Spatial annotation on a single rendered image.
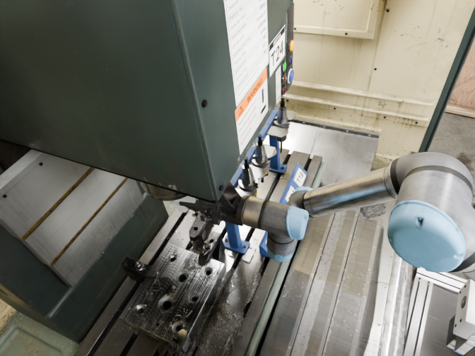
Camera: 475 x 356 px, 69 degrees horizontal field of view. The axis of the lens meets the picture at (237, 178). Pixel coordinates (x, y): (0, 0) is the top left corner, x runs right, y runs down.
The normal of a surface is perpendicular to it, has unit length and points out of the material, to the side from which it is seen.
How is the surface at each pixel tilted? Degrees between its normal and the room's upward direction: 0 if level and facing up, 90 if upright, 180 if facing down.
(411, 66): 90
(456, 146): 0
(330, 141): 24
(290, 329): 7
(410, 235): 87
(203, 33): 90
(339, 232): 7
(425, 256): 86
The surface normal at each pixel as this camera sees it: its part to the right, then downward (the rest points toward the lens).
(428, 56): -0.42, 0.68
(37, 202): 0.91, 0.25
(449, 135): -0.10, -0.68
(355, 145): -0.25, -0.34
